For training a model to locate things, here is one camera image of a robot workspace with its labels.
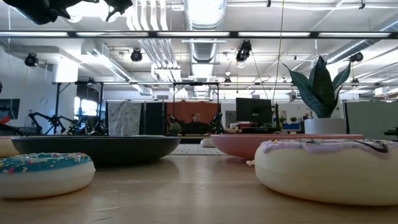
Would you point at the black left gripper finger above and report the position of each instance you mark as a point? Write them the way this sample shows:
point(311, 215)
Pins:
point(119, 5)

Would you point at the pale sprinkled toy donut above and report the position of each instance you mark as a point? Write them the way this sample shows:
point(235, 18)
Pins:
point(43, 180)

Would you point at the small drizzled toy donut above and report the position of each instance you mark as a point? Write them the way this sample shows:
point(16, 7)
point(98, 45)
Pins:
point(326, 174)

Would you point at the black background robot arm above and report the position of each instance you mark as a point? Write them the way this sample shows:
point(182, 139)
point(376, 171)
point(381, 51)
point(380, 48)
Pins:
point(51, 121)

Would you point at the black hanging spotlight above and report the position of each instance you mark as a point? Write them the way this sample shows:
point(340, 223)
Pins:
point(243, 51)
point(136, 55)
point(31, 59)
point(356, 57)

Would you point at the black overhead light bar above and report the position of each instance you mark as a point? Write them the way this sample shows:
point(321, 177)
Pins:
point(199, 34)

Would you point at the white patterned curtain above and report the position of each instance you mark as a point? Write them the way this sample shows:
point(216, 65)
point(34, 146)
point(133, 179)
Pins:
point(124, 118)

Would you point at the orange curtain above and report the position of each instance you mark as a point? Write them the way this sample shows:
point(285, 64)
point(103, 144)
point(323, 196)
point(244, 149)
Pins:
point(186, 109)

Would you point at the small background potted plant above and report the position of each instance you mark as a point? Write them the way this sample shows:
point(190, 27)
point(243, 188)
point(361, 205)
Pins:
point(175, 128)

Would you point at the person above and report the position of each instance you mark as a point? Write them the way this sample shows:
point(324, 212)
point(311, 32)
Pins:
point(196, 126)

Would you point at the black round plate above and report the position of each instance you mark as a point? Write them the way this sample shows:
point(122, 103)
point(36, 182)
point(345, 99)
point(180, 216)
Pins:
point(99, 149)

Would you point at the grey woven placemat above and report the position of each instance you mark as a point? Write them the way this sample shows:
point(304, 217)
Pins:
point(194, 150)

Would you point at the black computer monitor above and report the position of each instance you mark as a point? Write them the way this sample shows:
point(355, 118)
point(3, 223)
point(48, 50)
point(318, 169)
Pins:
point(253, 109)

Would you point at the pink round plate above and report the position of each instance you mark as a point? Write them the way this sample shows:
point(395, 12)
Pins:
point(242, 146)

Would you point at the green snake plant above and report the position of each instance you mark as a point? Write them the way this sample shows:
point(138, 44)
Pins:
point(321, 90)

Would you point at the white plant pot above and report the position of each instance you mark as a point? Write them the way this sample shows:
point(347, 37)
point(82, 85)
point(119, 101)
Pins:
point(325, 126)

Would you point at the grey-green partition panel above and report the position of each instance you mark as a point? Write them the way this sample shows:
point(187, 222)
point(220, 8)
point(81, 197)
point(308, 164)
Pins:
point(371, 119)

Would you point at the silver ventilation duct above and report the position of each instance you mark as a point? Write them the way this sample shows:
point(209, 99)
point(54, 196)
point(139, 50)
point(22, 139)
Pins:
point(203, 46)

